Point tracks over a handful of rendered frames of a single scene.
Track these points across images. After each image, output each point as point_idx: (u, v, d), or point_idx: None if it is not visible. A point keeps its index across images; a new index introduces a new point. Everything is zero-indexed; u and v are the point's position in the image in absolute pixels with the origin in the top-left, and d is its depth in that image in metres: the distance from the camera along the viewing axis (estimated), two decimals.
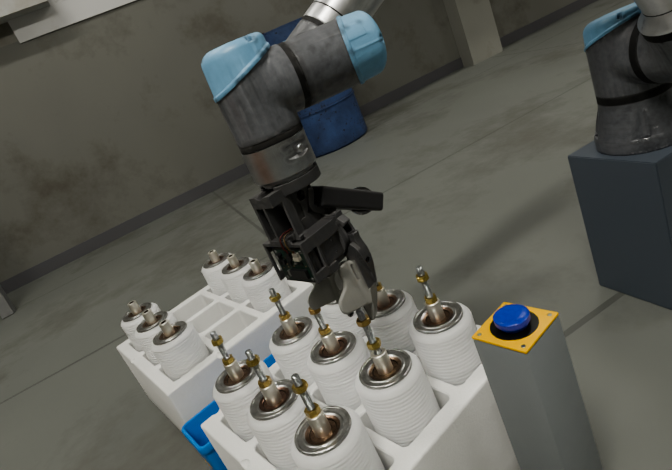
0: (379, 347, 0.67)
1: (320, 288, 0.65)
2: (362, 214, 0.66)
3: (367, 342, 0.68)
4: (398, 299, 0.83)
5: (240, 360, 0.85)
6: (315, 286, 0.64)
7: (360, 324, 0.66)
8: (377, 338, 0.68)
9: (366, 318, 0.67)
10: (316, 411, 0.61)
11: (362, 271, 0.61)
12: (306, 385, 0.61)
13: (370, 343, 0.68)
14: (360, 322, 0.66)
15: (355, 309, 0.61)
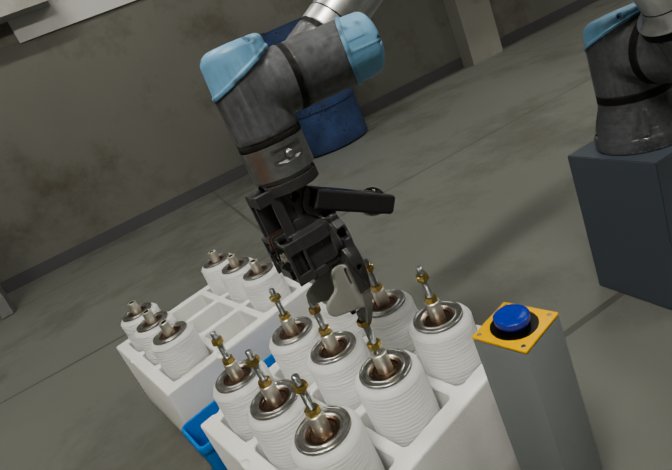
0: (378, 341, 0.69)
1: (321, 284, 0.66)
2: (371, 215, 0.65)
3: (375, 344, 0.67)
4: (398, 299, 0.83)
5: (240, 360, 0.85)
6: (315, 282, 0.65)
7: None
8: (368, 343, 0.68)
9: (358, 325, 0.67)
10: (316, 411, 0.61)
11: (354, 277, 0.60)
12: (306, 385, 0.61)
13: (376, 341, 0.67)
14: None
15: (344, 312, 0.61)
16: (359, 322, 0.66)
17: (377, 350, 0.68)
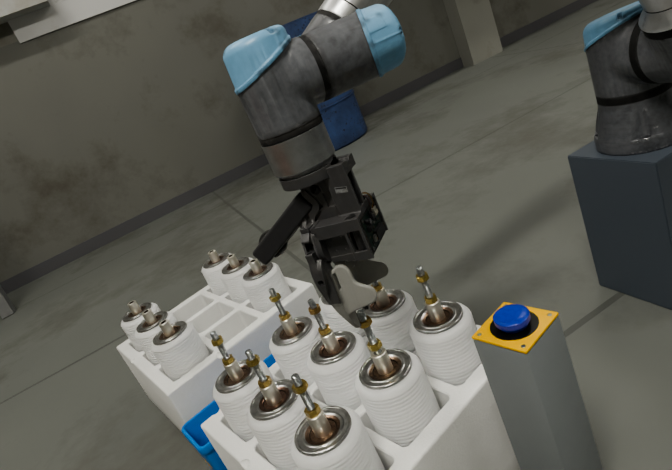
0: (369, 348, 0.68)
1: (356, 288, 0.61)
2: (285, 249, 0.66)
3: (377, 338, 0.68)
4: (398, 299, 0.83)
5: (240, 360, 0.85)
6: (358, 282, 0.61)
7: None
8: (374, 347, 0.67)
9: (367, 326, 0.66)
10: (316, 411, 0.61)
11: None
12: (306, 385, 0.61)
13: (373, 339, 0.68)
14: None
15: (379, 276, 0.67)
16: (368, 318, 0.66)
17: None
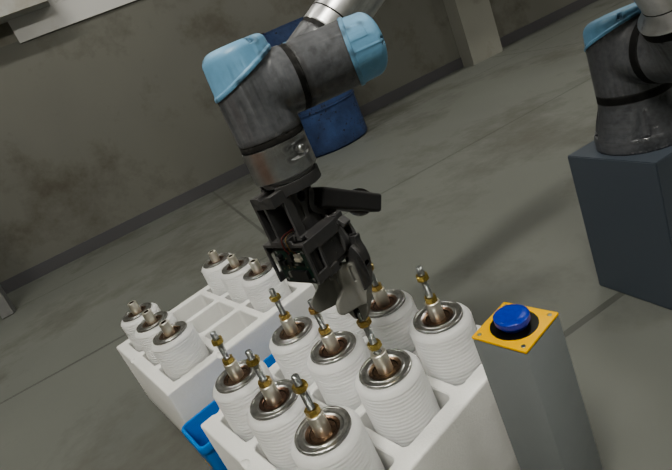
0: (368, 348, 0.68)
1: (323, 290, 0.64)
2: (360, 215, 0.67)
3: (377, 338, 0.68)
4: (398, 299, 0.83)
5: (240, 360, 0.85)
6: (318, 288, 0.64)
7: None
8: (374, 347, 0.67)
9: (367, 326, 0.66)
10: (316, 411, 0.61)
11: (360, 273, 0.62)
12: (306, 385, 0.61)
13: (373, 339, 0.68)
14: None
15: (351, 310, 0.62)
16: (368, 318, 0.66)
17: None
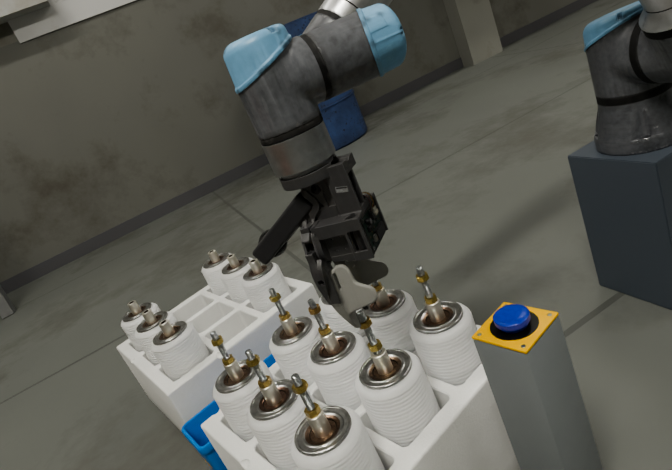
0: (377, 351, 0.67)
1: (356, 288, 0.61)
2: (285, 249, 0.66)
3: (368, 342, 0.68)
4: (398, 299, 0.83)
5: (240, 360, 0.85)
6: (358, 282, 0.61)
7: None
8: (379, 341, 0.68)
9: (370, 320, 0.67)
10: (316, 411, 0.61)
11: None
12: (306, 385, 0.61)
13: (370, 344, 0.68)
14: None
15: (379, 276, 0.66)
16: None
17: None
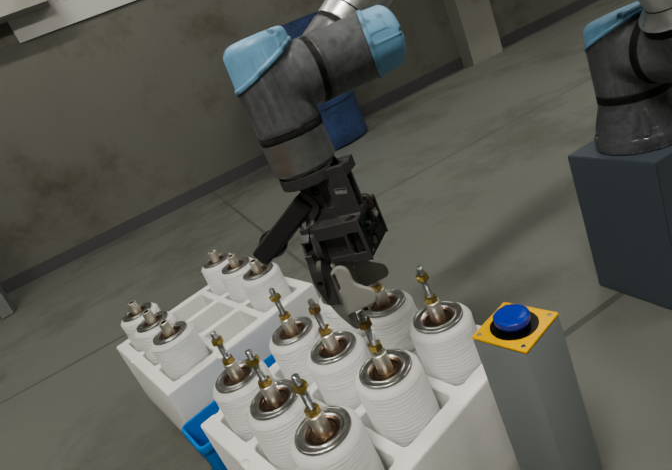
0: (381, 344, 0.68)
1: (356, 289, 0.61)
2: (286, 250, 0.66)
3: (373, 347, 0.67)
4: (398, 299, 0.83)
5: (240, 360, 0.85)
6: (358, 283, 0.61)
7: (369, 323, 0.66)
8: (370, 343, 0.69)
9: (359, 325, 0.67)
10: (316, 411, 0.61)
11: None
12: (306, 385, 0.61)
13: (375, 344, 0.67)
14: (369, 320, 0.66)
15: (379, 277, 0.67)
16: None
17: (376, 352, 0.68)
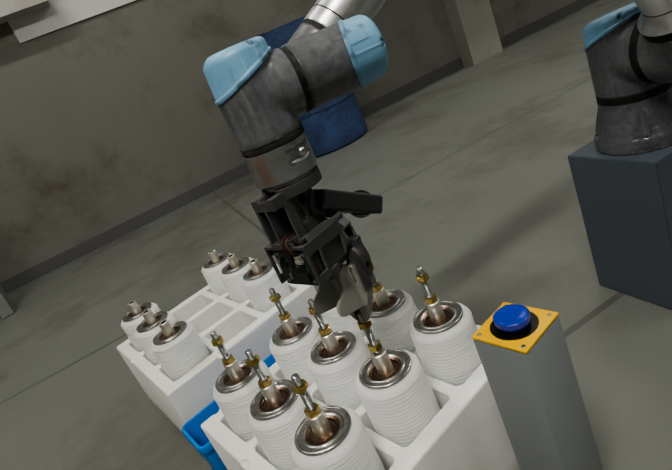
0: (381, 344, 0.68)
1: (324, 292, 0.65)
2: (362, 217, 0.67)
3: (373, 347, 0.67)
4: (398, 299, 0.83)
5: (240, 360, 0.85)
6: (319, 290, 0.64)
7: (369, 323, 0.66)
8: (370, 343, 0.69)
9: (359, 325, 0.67)
10: (316, 411, 0.61)
11: (361, 275, 0.62)
12: (306, 385, 0.61)
13: (375, 344, 0.67)
14: (368, 320, 0.66)
15: (351, 312, 0.62)
16: (358, 323, 0.67)
17: (376, 352, 0.68)
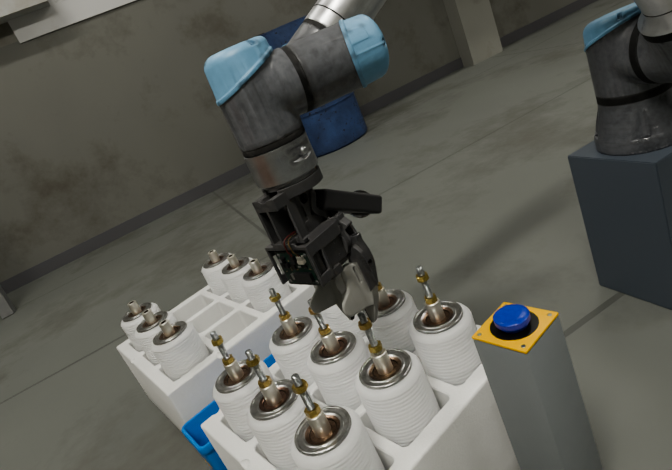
0: (371, 347, 0.69)
1: (321, 292, 0.65)
2: (361, 217, 0.67)
3: (379, 341, 0.68)
4: (398, 299, 0.83)
5: (240, 360, 0.85)
6: (317, 290, 0.64)
7: (367, 319, 0.67)
8: (372, 350, 0.67)
9: (365, 329, 0.66)
10: (316, 411, 0.61)
11: (364, 273, 0.61)
12: (306, 385, 0.61)
13: (376, 341, 0.68)
14: None
15: (358, 311, 0.61)
16: (367, 322, 0.66)
17: None
